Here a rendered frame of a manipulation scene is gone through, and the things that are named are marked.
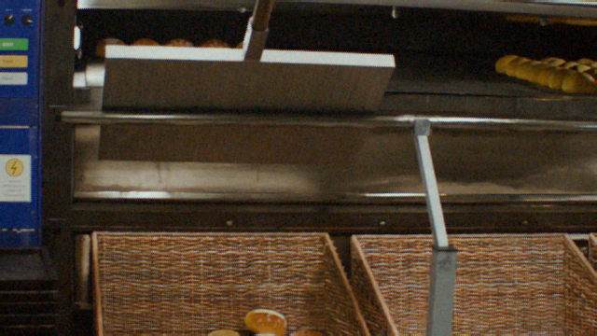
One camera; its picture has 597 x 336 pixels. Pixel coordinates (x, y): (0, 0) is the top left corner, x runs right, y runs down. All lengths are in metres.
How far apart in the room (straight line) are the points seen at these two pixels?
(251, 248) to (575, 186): 0.81
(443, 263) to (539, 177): 0.73
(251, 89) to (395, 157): 0.61
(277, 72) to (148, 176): 0.57
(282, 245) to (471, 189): 0.47
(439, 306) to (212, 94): 0.60
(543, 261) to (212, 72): 1.06
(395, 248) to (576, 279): 0.45
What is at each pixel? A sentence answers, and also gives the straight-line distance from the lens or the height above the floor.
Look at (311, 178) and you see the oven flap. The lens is 2.82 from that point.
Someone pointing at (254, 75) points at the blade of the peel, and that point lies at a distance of 2.32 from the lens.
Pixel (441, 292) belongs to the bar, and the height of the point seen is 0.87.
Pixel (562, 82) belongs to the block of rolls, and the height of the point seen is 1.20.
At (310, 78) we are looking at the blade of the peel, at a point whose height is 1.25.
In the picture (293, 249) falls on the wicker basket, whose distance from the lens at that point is 2.84.
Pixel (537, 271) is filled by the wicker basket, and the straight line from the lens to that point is 2.98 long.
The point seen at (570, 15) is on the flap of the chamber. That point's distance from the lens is 2.81.
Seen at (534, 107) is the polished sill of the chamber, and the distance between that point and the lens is 2.96.
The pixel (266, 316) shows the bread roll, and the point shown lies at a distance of 2.76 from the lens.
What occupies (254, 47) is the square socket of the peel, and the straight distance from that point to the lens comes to 2.25.
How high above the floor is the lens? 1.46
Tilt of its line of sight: 9 degrees down
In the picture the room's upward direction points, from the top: 2 degrees clockwise
